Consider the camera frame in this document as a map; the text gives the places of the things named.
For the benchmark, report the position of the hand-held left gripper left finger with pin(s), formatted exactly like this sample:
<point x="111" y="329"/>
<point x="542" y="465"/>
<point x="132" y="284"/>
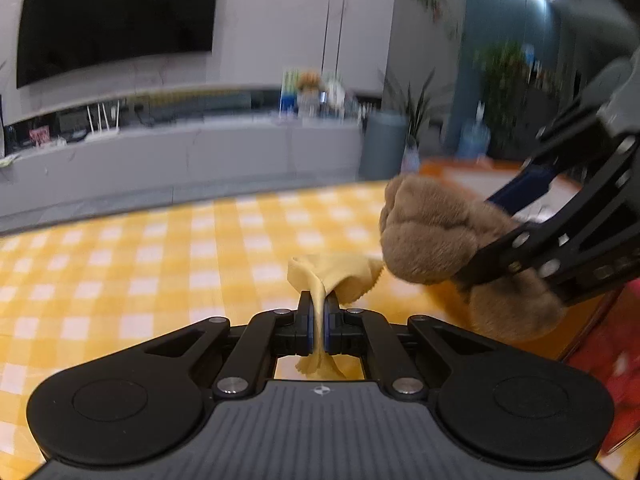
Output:
<point x="309" y="325"/>

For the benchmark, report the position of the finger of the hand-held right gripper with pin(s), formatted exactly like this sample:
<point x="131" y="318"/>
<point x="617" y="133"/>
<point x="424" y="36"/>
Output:
<point x="550" y="255"/>
<point x="525" y="186"/>

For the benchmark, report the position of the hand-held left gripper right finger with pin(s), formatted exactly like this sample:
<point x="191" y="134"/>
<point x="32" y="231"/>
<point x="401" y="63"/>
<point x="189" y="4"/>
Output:
<point x="327" y="325"/>

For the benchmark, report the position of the yellow cloth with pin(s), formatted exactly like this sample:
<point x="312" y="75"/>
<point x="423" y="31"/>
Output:
<point x="340" y="270"/>

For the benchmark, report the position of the brown plush toy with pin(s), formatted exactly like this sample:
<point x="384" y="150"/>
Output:
<point x="430" y="230"/>

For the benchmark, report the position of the blue water jug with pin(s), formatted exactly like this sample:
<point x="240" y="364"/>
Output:
<point x="474" y="137"/>

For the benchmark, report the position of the large leafy potted plant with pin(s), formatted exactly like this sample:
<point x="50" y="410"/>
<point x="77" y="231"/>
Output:
<point x="502" y="90"/>

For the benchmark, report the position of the pastel woven bag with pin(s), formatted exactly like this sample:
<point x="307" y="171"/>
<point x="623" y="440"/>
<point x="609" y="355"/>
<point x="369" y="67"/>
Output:
<point x="410" y="159"/>

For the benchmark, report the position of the long-leaf potted plant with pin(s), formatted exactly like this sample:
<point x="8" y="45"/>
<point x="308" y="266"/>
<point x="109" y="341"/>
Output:
<point x="415" y="105"/>

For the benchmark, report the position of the grey pedal trash bin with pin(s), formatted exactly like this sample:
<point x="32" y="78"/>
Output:
<point x="382" y="145"/>

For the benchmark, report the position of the yellow checked tablecloth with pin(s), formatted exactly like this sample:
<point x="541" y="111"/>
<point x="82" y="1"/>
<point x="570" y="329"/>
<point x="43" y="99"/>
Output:
<point x="150" y="270"/>

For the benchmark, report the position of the hanging vine plant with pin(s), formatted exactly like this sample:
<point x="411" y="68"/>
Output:
<point x="435" y="0"/>

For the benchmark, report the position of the white round clock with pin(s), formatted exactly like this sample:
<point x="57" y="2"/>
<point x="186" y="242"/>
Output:
<point x="334" y="94"/>

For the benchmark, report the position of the white marble television console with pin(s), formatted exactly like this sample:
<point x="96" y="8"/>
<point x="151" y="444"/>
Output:
<point x="175" y="160"/>

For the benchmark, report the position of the brown teddy bear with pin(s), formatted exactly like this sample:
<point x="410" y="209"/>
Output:
<point x="309" y="92"/>

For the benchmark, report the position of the colourful picture board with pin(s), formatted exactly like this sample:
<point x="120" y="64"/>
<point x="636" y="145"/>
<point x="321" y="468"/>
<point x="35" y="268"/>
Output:
<point x="288" y="90"/>

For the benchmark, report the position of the white antenna router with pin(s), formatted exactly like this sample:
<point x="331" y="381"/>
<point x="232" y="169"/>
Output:
<point x="102" y="130"/>

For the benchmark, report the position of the small pink box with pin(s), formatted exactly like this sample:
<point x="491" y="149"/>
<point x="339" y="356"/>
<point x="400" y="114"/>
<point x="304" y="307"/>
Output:
<point x="39" y="136"/>

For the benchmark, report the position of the black wall television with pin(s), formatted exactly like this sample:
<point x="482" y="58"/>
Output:
<point x="115" y="15"/>

